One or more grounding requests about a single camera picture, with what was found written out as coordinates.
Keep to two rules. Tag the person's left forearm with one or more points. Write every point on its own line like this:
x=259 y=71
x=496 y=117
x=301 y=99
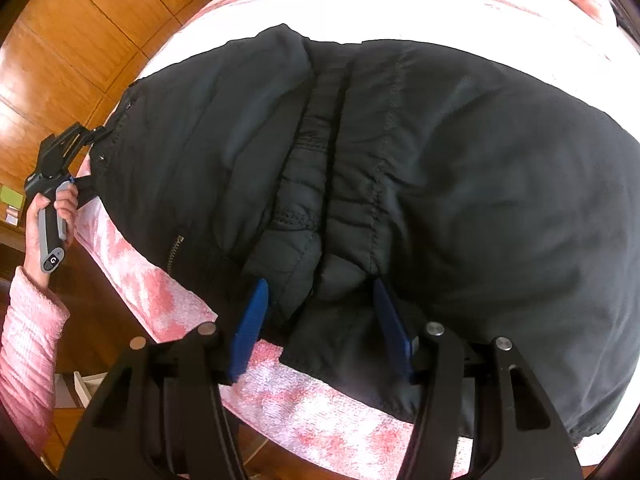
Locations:
x=27 y=355

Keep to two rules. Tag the green box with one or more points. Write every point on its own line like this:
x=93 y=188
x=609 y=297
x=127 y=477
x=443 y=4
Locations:
x=11 y=195

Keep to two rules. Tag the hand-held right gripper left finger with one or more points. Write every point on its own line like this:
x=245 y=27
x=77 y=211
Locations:
x=249 y=332

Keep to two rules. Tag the orange wooden wardrobe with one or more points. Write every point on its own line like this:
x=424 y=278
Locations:
x=100 y=45

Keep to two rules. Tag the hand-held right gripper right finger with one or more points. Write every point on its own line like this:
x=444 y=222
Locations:
x=395 y=335

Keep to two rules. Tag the black quilted pants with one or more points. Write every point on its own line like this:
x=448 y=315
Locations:
x=400 y=220

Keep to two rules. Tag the white box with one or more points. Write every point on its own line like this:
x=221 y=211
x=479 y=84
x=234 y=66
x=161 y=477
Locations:
x=87 y=385

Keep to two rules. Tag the person's left hand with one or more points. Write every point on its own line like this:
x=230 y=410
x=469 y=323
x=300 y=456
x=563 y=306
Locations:
x=37 y=245

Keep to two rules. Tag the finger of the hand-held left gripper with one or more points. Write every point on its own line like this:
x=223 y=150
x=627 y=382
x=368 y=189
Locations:
x=85 y=189
x=95 y=136

